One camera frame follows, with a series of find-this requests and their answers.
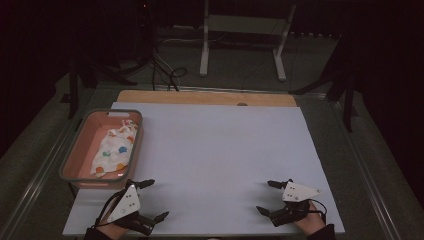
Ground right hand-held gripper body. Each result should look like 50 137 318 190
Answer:
269 179 323 228

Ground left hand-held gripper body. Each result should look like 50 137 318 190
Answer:
105 179 158 236

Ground white pants with colourful print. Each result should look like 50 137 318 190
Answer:
89 119 139 178

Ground pink plastic basket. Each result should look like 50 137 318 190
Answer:
59 108 145 190

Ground person's right hand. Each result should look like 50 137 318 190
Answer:
294 201 327 236

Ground person's left hand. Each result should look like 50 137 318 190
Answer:
99 218 132 240

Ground pale blue table sheet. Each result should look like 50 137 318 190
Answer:
62 101 346 238

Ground black tripod stand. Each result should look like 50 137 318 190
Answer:
288 33 364 134
59 56 138 120

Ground white metal stand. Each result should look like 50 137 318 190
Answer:
199 0 298 83

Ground dark device with red light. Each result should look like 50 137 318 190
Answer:
134 0 158 61

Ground left hand-held gripper cable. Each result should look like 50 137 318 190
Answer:
94 186 131 229

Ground hand-held gripper cable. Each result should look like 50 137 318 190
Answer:
94 186 131 229
308 198 328 224

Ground right hand-held gripper cable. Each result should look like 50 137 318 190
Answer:
308 198 328 224

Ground bundle of floor cables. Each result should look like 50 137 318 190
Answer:
151 36 188 92

